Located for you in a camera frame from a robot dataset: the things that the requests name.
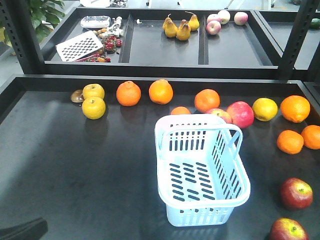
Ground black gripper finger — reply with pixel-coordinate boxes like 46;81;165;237
0;217;48;240

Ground light blue plastic basket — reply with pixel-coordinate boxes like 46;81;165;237
154;114;251;227

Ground orange near basket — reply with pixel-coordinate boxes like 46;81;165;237
301;125;320;150

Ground black wooden produce stand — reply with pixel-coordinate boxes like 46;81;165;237
0;7;320;240

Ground yellow green apple front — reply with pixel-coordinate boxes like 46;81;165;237
81;96;106;120

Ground yellow green apple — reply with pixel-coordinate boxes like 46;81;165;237
82;83;105;99
81;96;106;120

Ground yellow green apple back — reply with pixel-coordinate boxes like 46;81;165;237
82;83;105;99

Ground orange back far left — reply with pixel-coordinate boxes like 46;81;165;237
116;80;142;107

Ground white perforated plastic board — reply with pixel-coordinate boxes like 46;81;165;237
55;31;103;62

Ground small orange left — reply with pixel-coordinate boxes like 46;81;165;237
170;106;191;115

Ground orange back centre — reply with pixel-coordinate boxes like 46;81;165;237
194;88;221;113

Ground green potted plant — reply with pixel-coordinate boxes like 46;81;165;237
26;0;65;43

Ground bright red apple left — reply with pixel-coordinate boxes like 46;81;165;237
205;108;232;124

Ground bright red apple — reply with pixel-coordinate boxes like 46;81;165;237
226;101;255;129
205;108;232;124

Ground bright red apple right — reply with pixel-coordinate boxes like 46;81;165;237
226;101;255;129

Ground yellow pear left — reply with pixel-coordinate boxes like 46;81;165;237
162;14;178;38

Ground yellow pear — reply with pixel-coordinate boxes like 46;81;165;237
185;11;200;32
176;19;191;41
162;14;178;38

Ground yellow pear middle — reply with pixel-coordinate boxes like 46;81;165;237
176;19;191;41

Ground dark red apple front right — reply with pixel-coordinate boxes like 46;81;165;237
268;217;309;240

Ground dark red apple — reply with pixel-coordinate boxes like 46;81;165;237
279;177;313;210
268;217;309;240

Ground yellow orange citrus fruit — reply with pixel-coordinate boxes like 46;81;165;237
252;97;278;122

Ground yellow pear right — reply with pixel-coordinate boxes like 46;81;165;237
185;11;200;32

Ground dark red apple middle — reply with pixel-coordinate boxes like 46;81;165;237
279;177;313;210

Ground orange front centre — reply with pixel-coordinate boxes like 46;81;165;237
276;129;304;155

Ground pink apple on back tray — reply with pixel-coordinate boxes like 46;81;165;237
206;20;222;36

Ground pale apple on back tray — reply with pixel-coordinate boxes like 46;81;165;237
217;9;231;25

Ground large orange back right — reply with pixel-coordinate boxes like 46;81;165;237
280;95;311;123

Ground pink apple back tray right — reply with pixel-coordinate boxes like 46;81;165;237
234;11;249;26

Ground black upright rack post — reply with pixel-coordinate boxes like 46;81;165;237
0;0;45;75

